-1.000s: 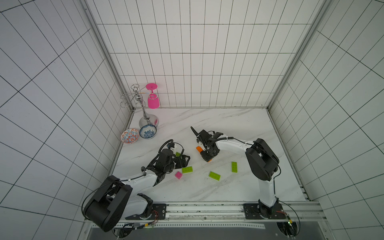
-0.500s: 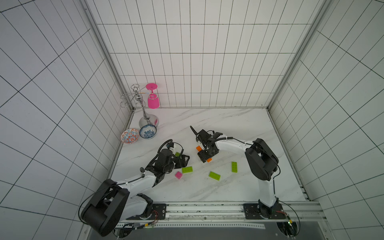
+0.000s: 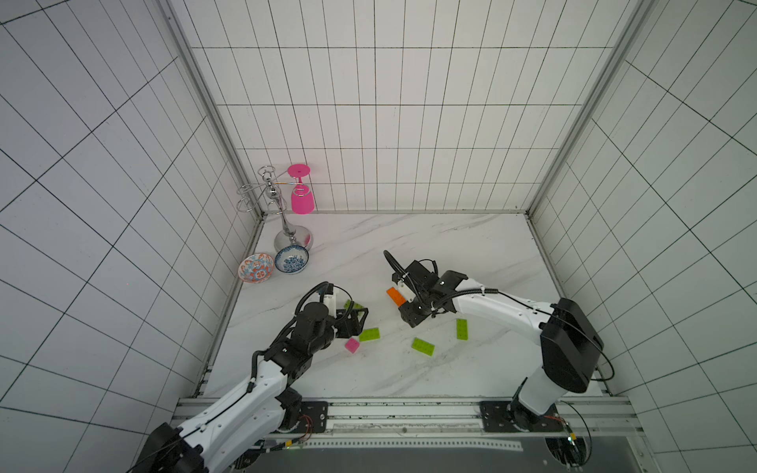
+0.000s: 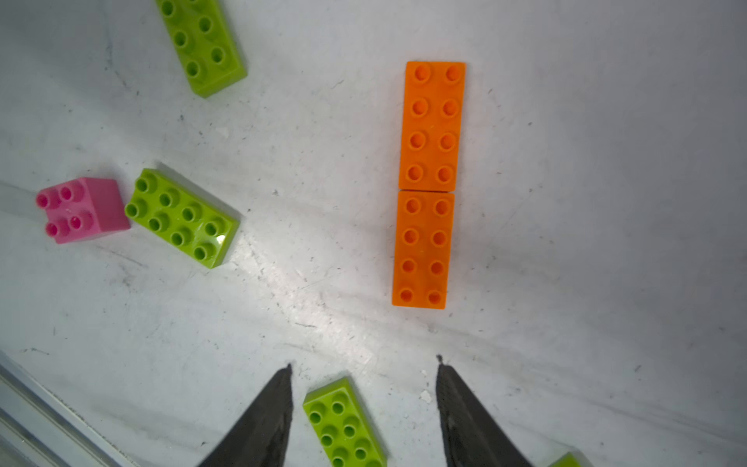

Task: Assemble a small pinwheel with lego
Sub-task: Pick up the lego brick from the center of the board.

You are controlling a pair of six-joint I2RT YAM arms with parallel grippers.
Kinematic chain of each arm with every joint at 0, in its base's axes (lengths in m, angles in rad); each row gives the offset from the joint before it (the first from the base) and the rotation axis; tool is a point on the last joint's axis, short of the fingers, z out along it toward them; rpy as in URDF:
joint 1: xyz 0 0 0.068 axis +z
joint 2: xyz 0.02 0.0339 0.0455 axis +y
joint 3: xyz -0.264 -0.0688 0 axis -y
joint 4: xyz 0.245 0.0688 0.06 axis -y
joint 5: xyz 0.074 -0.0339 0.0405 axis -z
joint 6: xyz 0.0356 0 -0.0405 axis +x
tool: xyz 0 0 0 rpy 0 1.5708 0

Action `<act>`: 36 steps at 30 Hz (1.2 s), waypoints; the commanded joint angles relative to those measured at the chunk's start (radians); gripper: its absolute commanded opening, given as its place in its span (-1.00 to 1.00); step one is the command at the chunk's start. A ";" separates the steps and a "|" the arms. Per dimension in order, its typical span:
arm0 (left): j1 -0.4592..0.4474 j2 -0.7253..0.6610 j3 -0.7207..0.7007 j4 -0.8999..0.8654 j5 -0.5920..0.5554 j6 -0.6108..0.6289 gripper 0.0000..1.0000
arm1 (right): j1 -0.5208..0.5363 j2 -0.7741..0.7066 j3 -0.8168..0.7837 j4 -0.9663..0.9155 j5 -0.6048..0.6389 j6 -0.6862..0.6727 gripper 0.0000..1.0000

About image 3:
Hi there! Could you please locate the green lego brick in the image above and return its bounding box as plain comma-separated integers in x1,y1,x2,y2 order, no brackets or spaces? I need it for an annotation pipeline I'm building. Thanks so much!
359,327,380,343
455,318,469,341
411,338,436,357
343,300,364,311

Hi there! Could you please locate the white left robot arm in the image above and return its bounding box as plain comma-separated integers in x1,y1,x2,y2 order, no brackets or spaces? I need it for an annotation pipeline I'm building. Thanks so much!
130,282,369,472

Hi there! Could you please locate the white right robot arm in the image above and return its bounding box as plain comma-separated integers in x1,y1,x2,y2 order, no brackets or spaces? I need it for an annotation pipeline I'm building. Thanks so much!
384,253,616,418

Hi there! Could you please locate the pink square lego brick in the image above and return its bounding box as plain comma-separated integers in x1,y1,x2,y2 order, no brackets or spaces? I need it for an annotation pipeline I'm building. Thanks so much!
345,338,361,354

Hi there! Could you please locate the blue floral ceramic bowl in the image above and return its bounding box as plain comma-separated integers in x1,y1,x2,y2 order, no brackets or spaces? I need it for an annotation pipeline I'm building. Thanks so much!
274,244,310,274

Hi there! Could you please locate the orange patterned ceramic bowl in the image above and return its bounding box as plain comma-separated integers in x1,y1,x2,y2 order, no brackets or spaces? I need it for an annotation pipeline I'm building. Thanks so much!
238,252,275,284

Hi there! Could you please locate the pink wine glass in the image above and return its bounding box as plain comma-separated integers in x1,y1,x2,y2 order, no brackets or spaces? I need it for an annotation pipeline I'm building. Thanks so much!
288,164,315,215

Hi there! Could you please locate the chrome glass holder stand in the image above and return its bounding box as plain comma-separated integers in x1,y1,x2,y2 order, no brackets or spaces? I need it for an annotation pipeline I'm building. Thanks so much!
237,165,313,251

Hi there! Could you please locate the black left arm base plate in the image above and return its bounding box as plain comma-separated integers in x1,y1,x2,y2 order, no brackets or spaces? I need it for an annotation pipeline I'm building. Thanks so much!
278,401,329,435

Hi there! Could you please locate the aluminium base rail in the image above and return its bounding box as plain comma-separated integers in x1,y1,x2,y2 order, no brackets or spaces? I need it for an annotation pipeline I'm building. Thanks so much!
170,397,643,453

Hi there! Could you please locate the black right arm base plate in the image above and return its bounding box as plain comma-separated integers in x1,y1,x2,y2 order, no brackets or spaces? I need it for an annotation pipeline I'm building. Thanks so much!
479,400,564,434

